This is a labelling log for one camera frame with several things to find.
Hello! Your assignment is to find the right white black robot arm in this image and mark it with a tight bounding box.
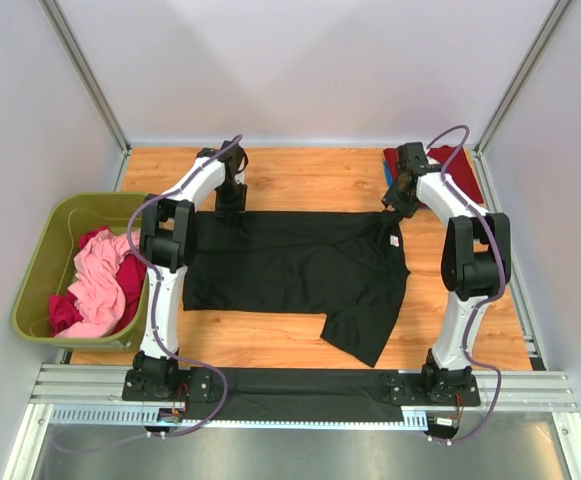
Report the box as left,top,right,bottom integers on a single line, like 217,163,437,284
382,142,511,406

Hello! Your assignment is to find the aluminium corner post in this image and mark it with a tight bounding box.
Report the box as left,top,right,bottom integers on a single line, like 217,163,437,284
39,0,131,154
474,0,575,155

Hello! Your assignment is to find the folded dark red shirt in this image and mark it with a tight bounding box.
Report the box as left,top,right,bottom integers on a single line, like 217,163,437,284
383,145,484,204

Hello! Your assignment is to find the black t shirt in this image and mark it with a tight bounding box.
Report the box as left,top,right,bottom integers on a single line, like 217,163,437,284
182,211,410,367

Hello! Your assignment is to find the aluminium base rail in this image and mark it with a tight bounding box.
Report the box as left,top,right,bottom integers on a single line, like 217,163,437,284
30,365,577,431

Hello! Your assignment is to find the left aluminium corner post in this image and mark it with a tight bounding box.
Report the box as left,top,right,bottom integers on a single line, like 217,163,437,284
39,0,131,154

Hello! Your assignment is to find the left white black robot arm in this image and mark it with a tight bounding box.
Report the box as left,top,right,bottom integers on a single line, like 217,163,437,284
122,135,248,401

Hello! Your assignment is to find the right aluminium corner post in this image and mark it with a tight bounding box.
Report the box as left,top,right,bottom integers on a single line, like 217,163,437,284
474,0,575,155

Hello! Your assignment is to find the magenta shirt in bin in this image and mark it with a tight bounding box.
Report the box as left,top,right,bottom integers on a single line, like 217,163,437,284
47,225,149,337

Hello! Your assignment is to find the olive green plastic bin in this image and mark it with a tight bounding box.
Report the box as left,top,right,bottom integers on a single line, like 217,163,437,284
11,192,149,351

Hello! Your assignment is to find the folded blue shirt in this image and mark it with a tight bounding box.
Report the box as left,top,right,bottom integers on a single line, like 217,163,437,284
383,161,394,188

